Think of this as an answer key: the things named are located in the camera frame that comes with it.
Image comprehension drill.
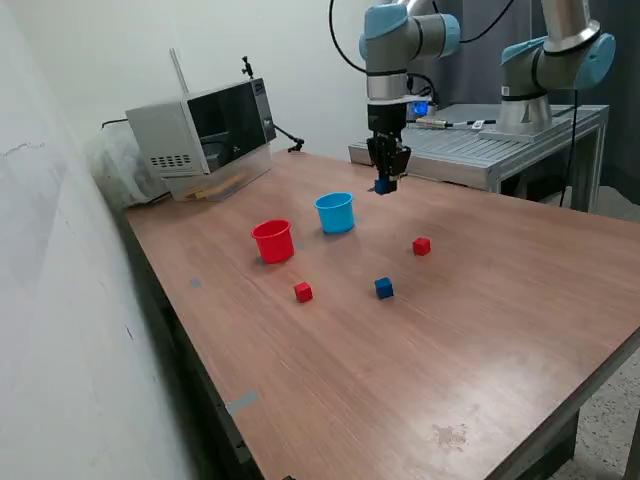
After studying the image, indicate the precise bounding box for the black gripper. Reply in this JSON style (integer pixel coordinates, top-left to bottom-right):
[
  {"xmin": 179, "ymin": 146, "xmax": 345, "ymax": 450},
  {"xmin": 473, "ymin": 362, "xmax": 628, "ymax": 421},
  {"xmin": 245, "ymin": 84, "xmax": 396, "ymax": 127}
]
[{"xmin": 367, "ymin": 101, "xmax": 412, "ymax": 194}]

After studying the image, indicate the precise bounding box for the aluminium robot base table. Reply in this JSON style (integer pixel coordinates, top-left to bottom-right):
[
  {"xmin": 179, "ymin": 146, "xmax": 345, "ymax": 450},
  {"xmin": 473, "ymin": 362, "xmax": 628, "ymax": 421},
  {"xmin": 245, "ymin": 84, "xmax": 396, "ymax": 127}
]
[{"xmin": 348, "ymin": 103, "xmax": 611, "ymax": 214}]

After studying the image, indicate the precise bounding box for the blue plastic cup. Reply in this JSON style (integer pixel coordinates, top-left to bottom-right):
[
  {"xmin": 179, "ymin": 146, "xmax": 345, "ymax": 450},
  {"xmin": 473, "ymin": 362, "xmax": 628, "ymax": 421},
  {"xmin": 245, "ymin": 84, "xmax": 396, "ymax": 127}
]
[{"xmin": 313, "ymin": 191, "xmax": 357, "ymax": 235}]

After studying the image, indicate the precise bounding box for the aluminium robot mounting plate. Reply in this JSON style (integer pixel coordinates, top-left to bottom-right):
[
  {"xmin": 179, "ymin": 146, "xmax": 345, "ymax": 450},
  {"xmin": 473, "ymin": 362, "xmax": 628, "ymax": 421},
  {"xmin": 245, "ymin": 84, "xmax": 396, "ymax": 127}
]
[{"xmin": 478, "ymin": 118, "xmax": 572, "ymax": 144}]

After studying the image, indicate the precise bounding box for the dark grey curtain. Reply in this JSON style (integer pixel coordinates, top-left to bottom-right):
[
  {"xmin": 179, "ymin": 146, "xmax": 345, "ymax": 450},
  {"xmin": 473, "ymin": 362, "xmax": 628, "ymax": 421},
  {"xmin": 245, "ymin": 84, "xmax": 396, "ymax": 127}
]
[{"xmin": 388, "ymin": 0, "xmax": 640, "ymax": 206}]

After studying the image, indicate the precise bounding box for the red plastic cup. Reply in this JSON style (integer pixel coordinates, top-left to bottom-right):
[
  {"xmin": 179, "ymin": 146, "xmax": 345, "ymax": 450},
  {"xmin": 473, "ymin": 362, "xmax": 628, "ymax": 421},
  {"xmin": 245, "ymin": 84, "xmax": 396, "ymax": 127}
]
[{"xmin": 250, "ymin": 218, "xmax": 295, "ymax": 265}]

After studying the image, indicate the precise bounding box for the yellow wooden strip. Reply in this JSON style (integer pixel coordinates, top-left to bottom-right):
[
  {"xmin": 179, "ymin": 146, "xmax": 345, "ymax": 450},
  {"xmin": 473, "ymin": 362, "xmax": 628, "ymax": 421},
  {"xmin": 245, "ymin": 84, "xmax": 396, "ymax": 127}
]
[{"xmin": 185, "ymin": 174, "xmax": 247, "ymax": 202}]

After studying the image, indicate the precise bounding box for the silver microwave oven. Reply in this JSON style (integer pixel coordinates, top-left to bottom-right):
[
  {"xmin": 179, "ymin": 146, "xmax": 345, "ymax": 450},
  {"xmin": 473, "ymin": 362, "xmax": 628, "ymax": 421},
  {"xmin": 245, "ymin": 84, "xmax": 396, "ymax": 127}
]
[{"xmin": 124, "ymin": 77, "xmax": 278, "ymax": 179}]

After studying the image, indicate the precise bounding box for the white thin rod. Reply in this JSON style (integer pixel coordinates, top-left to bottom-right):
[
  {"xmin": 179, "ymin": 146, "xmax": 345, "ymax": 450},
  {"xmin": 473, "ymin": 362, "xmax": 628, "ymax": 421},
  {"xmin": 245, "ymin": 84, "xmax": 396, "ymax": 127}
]
[{"xmin": 168, "ymin": 47, "xmax": 190, "ymax": 97}]

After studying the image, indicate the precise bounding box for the clear plastic bag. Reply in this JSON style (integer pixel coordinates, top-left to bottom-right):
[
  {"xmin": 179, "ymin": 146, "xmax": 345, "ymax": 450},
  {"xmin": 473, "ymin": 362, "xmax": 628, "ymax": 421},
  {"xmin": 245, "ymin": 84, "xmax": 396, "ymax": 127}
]
[{"xmin": 87, "ymin": 124, "xmax": 171, "ymax": 209}]

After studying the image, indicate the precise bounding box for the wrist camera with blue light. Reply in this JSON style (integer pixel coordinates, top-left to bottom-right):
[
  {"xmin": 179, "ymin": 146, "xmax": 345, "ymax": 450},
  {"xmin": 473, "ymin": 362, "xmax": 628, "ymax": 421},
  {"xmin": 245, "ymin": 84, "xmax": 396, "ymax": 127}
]
[{"xmin": 405, "ymin": 97, "xmax": 434, "ymax": 122}]

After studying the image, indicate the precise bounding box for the cable with silver connector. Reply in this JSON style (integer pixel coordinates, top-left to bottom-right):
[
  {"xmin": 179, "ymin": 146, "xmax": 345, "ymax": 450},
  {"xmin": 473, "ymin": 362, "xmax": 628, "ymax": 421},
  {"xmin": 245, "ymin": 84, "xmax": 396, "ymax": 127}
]
[{"xmin": 407, "ymin": 116, "xmax": 500, "ymax": 131}]

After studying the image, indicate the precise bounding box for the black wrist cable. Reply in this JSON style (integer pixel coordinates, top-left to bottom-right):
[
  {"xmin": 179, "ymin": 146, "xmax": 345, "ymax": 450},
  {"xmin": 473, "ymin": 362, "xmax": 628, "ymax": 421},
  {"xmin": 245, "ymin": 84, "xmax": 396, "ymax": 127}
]
[{"xmin": 328, "ymin": 0, "xmax": 517, "ymax": 109}]

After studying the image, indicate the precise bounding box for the thin black hanging cable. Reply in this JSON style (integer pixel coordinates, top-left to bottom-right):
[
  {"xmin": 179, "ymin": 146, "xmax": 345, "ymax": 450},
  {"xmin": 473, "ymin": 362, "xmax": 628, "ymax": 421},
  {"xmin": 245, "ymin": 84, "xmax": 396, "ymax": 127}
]
[{"xmin": 558, "ymin": 88, "xmax": 580, "ymax": 207}]

